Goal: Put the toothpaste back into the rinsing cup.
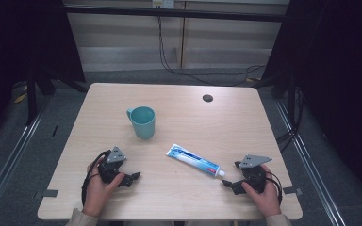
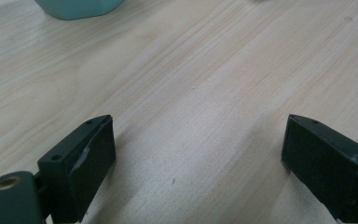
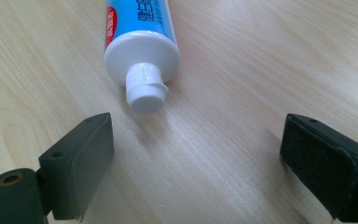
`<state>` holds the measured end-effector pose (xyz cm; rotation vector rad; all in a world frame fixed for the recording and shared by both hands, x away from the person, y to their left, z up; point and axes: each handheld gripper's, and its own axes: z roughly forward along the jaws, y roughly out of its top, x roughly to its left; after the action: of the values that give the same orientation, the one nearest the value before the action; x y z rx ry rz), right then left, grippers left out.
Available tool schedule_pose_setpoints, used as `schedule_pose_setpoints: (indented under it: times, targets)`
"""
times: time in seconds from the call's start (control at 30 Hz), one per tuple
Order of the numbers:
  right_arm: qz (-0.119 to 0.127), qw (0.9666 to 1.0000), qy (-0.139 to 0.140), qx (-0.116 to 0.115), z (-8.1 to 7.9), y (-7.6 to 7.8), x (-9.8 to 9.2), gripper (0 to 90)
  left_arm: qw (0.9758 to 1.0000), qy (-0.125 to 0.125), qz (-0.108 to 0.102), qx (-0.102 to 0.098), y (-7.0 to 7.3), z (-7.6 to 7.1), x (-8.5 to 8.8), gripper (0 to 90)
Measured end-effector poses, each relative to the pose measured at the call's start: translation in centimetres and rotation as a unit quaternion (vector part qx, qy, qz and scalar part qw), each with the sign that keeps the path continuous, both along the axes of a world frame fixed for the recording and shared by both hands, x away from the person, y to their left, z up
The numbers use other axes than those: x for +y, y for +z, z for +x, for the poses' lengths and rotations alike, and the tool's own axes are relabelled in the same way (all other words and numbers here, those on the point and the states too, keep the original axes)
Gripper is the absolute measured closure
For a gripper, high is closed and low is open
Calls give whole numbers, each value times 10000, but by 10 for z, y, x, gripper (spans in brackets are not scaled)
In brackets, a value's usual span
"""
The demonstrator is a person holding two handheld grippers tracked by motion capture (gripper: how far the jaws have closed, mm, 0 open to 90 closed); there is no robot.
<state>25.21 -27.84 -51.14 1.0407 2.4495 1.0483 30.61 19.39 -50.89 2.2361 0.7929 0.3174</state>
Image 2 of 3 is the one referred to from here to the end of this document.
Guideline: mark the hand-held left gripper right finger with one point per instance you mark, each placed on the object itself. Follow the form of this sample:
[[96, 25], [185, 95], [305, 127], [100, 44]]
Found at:
[[326, 168]]

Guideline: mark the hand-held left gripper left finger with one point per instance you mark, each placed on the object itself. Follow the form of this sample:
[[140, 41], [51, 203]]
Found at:
[[84, 165]]

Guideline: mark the teal cup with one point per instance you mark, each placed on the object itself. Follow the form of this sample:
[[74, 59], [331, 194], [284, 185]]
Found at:
[[77, 7]]

